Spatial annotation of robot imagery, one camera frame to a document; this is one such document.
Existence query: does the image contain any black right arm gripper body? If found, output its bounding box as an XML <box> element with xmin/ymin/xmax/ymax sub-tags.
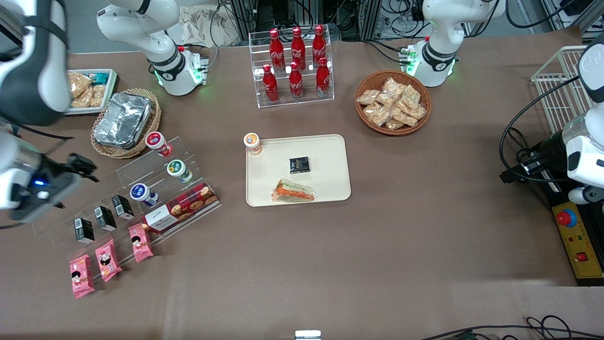
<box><xmin>9</xmin><ymin>163</ymin><xmax>81</xmax><ymax>223</ymax></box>

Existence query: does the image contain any red lid yogurt cup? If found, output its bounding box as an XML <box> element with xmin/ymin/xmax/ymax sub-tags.
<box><xmin>145</xmin><ymin>131</ymin><xmax>173</xmax><ymax>157</ymax></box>

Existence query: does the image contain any white wire basket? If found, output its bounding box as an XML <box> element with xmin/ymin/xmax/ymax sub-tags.
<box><xmin>531</xmin><ymin>46</ymin><xmax>595</xmax><ymax>135</ymax></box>

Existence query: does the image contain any clear acrylic tiered display stand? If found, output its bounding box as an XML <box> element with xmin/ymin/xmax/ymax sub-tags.
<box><xmin>31</xmin><ymin>136</ymin><xmax>222</xmax><ymax>285</ymax></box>

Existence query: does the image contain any crumpled beige paper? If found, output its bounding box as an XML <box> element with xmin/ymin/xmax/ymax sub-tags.
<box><xmin>168</xmin><ymin>7</ymin><xmax>241</xmax><ymax>48</ymax></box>

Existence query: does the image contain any yellow emergency stop control box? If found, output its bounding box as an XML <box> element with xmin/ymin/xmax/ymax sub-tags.
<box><xmin>551</xmin><ymin>201</ymin><xmax>604</xmax><ymax>287</ymax></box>

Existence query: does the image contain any brown round wicker basket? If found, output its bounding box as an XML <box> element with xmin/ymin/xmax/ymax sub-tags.
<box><xmin>355</xmin><ymin>70</ymin><xmax>432</xmax><ymax>136</ymax></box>

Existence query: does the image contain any pink snack packet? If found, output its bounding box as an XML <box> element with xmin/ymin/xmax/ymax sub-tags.
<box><xmin>95</xmin><ymin>239</ymin><xmax>123</xmax><ymax>283</ymax></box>
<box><xmin>69</xmin><ymin>255</ymin><xmax>95</xmax><ymax>299</ymax></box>
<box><xmin>128</xmin><ymin>223</ymin><xmax>154</xmax><ymax>263</ymax></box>

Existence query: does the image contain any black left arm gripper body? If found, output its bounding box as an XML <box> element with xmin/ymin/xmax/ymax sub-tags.
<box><xmin>537</xmin><ymin>131</ymin><xmax>570</xmax><ymax>177</ymax></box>

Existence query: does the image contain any aluminium foil container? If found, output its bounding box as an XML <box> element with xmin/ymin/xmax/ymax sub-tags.
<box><xmin>93</xmin><ymin>93</ymin><xmax>154</xmax><ymax>150</ymax></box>

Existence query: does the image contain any light wicker basket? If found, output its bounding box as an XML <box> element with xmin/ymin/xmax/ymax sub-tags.
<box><xmin>90</xmin><ymin>88</ymin><xmax>162</xmax><ymax>159</ymax></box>

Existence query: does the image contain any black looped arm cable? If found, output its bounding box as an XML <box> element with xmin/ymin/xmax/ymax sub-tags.
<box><xmin>499</xmin><ymin>76</ymin><xmax>583</xmax><ymax>183</ymax></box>

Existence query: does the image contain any green lid yogurt cup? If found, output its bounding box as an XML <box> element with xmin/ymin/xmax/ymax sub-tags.
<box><xmin>167</xmin><ymin>159</ymin><xmax>193</xmax><ymax>184</ymax></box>

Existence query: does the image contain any black base cable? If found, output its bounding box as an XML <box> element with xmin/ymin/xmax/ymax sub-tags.
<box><xmin>362</xmin><ymin>38</ymin><xmax>412</xmax><ymax>65</ymax></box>
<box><xmin>201</xmin><ymin>0</ymin><xmax>236</xmax><ymax>71</ymax></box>

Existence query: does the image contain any aluminium frame rack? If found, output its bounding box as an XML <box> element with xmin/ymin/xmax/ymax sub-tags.
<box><xmin>230</xmin><ymin>0</ymin><xmax>384</xmax><ymax>42</ymax></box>

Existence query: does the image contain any blue lid yogurt cup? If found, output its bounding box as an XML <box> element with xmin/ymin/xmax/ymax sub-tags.
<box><xmin>130</xmin><ymin>183</ymin><xmax>159</xmax><ymax>207</ymax></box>

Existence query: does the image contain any white plastic bin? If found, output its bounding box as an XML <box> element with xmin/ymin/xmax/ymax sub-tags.
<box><xmin>64</xmin><ymin>69</ymin><xmax>118</xmax><ymax>116</ymax></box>

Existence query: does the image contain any small black carton box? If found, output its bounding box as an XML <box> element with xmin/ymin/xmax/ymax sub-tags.
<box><xmin>94</xmin><ymin>206</ymin><xmax>117</xmax><ymax>232</ymax></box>
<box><xmin>74</xmin><ymin>217</ymin><xmax>95</xmax><ymax>244</ymax></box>
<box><xmin>112</xmin><ymin>195</ymin><xmax>135</xmax><ymax>221</ymax></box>

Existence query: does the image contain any orange lid yogurt cup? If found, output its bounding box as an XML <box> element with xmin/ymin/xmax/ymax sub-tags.
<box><xmin>243</xmin><ymin>133</ymin><xmax>263</xmax><ymax>156</ymax></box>

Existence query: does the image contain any beige plastic serving tray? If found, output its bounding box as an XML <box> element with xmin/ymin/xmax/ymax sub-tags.
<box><xmin>245</xmin><ymin>134</ymin><xmax>352</xmax><ymax>207</ymax></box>

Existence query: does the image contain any red cola bottle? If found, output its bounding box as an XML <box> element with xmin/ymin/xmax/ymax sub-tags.
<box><xmin>262</xmin><ymin>64</ymin><xmax>279</xmax><ymax>103</ymax></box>
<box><xmin>291</xmin><ymin>27</ymin><xmax>306</xmax><ymax>70</ymax></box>
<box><xmin>269</xmin><ymin>29</ymin><xmax>285</xmax><ymax>71</ymax></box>
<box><xmin>316</xmin><ymin>57</ymin><xmax>331</xmax><ymax>97</ymax></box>
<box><xmin>289</xmin><ymin>61</ymin><xmax>305</xmax><ymax>101</ymax></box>
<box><xmin>312</xmin><ymin>25</ymin><xmax>327</xmax><ymax>67</ymax></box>

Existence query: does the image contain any brown table cloth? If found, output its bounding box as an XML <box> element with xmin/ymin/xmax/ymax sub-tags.
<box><xmin>0</xmin><ymin>26</ymin><xmax>604</xmax><ymax>340</ymax></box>

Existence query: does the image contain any clear acrylic bottle rack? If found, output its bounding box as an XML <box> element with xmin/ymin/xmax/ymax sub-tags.
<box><xmin>249</xmin><ymin>29</ymin><xmax>335</xmax><ymax>109</ymax></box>

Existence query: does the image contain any plastic triangle sandwich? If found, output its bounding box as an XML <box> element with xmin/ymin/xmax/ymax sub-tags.
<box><xmin>271</xmin><ymin>178</ymin><xmax>317</xmax><ymax>204</ymax></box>

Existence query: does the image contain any black floor cable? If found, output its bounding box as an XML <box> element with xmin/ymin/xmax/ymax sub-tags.
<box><xmin>420</xmin><ymin>315</ymin><xmax>604</xmax><ymax>340</ymax></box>

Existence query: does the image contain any red plaid cookie box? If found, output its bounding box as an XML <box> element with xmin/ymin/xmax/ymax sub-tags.
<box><xmin>142</xmin><ymin>183</ymin><xmax>220</xmax><ymax>234</ymax></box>

